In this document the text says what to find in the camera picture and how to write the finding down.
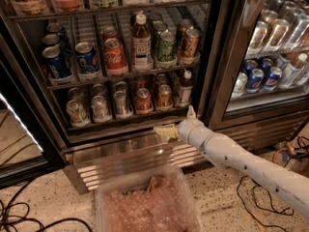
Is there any Pepsi can behind glass right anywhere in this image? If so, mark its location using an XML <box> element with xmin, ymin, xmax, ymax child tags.
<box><xmin>262</xmin><ymin>67</ymin><xmax>282</xmax><ymax>91</ymax></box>

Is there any silver can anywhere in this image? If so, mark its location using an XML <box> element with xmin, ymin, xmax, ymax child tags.
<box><xmin>91</xmin><ymin>96</ymin><xmax>112</xmax><ymax>123</ymax></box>
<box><xmin>66</xmin><ymin>100</ymin><xmax>91</xmax><ymax>128</ymax></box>
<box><xmin>114</xmin><ymin>91</ymin><xmax>132</xmax><ymax>119</ymax></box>

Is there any red Coca-Cola can front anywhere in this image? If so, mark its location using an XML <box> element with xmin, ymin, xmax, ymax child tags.
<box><xmin>103</xmin><ymin>38</ymin><xmax>128</xmax><ymax>76</ymax></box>

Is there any orange can bottom shelf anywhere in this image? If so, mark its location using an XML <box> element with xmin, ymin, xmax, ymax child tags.
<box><xmin>156</xmin><ymin>84</ymin><xmax>173</xmax><ymax>110</ymax></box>

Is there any brown tea bottle bottom shelf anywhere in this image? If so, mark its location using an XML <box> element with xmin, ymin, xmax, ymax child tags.
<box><xmin>176</xmin><ymin>71</ymin><xmax>193</xmax><ymax>106</ymax></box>

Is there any orange cable coil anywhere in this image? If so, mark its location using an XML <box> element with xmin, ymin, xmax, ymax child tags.
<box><xmin>272</xmin><ymin>135</ymin><xmax>309</xmax><ymax>172</ymax></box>

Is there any silver can bottom far left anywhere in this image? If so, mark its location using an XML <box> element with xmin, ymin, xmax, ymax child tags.
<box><xmin>66</xmin><ymin>100</ymin><xmax>91</xmax><ymax>128</ymax></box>

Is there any brown tea bottle middle shelf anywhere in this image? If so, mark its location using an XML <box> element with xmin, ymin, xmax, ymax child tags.
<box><xmin>131</xmin><ymin>14</ymin><xmax>152</xmax><ymax>72</ymax></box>

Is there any blue Pepsi can front left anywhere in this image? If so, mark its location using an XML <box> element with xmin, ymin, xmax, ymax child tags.
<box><xmin>42</xmin><ymin>46</ymin><xmax>72</xmax><ymax>85</ymax></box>

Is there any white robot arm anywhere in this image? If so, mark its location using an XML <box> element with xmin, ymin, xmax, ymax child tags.
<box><xmin>154</xmin><ymin>105</ymin><xmax>309</xmax><ymax>218</ymax></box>

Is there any orange soda can front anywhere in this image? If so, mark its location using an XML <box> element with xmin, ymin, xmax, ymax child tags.
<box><xmin>181</xmin><ymin>28</ymin><xmax>200</xmax><ymax>65</ymax></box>

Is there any brown tea bottle shelf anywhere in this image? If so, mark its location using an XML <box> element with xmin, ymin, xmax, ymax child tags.
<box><xmin>176</xmin><ymin>71</ymin><xmax>193</xmax><ymax>106</ymax></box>
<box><xmin>131</xmin><ymin>14</ymin><xmax>152</xmax><ymax>72</ymax></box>

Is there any blue Pepsi can behind glass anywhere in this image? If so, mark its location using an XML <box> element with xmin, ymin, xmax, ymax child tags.
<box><xmin>246</xmin><ymin>69</ymin><xmax>264</xmax><ymax>93</ymax></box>

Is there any green soda can front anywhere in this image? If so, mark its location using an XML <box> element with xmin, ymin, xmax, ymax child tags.
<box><xmin>156</xmin><ymin>32</ymin><xmax>176</xmax><ymax>69</ymax></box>

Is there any red can bottom shelf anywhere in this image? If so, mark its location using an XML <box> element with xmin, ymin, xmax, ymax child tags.
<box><xmin>136</xmin><ymin>88</ymin><xmax>154</xmax><ymax>114</ymax></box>

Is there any clear plastic bin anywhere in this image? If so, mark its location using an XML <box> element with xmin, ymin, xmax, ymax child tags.
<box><xmin>96</xmin><ymin>165</ymin><xmax>202</xmax><ymax>232</ymax></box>

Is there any black cable left floor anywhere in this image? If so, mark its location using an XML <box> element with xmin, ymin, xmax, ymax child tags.
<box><xmin>0</xmin><ymin>181</ymin><xmax>94</xmax><ymax>232</ymax></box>

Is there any black power adapter cable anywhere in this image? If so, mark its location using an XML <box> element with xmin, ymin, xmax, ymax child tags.
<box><xmin>236</xmin><ymin>175</ymin><xmax>295</xmax><ymax>232</ymax></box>

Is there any white can behind glass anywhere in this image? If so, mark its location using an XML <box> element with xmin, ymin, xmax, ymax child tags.
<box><xmin>232</xmin><ymin>72</ymin><xmax>247</xmax><ymax>98</ymax></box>

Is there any blue Pepsi can front right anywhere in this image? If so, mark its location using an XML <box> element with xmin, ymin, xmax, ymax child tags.
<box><xmin>75</xmin><ymin>42</ymin><xmax>101</xmax><ymax>80</ymax></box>

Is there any glass fridge door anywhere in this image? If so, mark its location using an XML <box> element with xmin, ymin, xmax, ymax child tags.
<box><xmin>207</xmin><ymin>0</ymin><xmax>309</xmax><ymax>131</ymax></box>

